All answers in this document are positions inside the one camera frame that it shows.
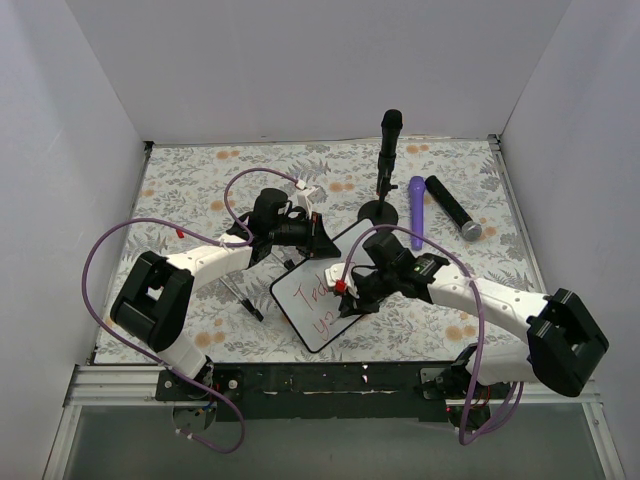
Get purple microphone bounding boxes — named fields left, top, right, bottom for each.
left=408, top=176, right=426, bottom=251

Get black round microphone stand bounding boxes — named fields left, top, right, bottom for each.
left=357, top=173, right=399, bottom=225

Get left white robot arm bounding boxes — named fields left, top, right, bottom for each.
left=110, top=188, right=341, bottom=400

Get small black-framed whiteboard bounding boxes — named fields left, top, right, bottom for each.
left=270, top=219, right=373, bottom=353

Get black handheld microphone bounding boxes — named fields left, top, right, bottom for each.
left=425, top=175, right=482, bottom=242

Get black microphone on stand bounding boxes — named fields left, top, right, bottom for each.
left=376, top=109, right=403, bottom=196

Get wire whiteboard easel stand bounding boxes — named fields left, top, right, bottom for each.
left=219, top=251, right=295, bottom=322

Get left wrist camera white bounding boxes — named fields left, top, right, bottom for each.
left=295, top=179, right=322, bottom=215

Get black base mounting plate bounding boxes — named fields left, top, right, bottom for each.
left=154, top=362, right=514, bottom=424

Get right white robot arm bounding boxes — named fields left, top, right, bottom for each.
left=325, top=231, right=609, bottom=398

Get floral patterned table mat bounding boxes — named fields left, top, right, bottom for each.
left=111, top=138, right=541, bottom=363

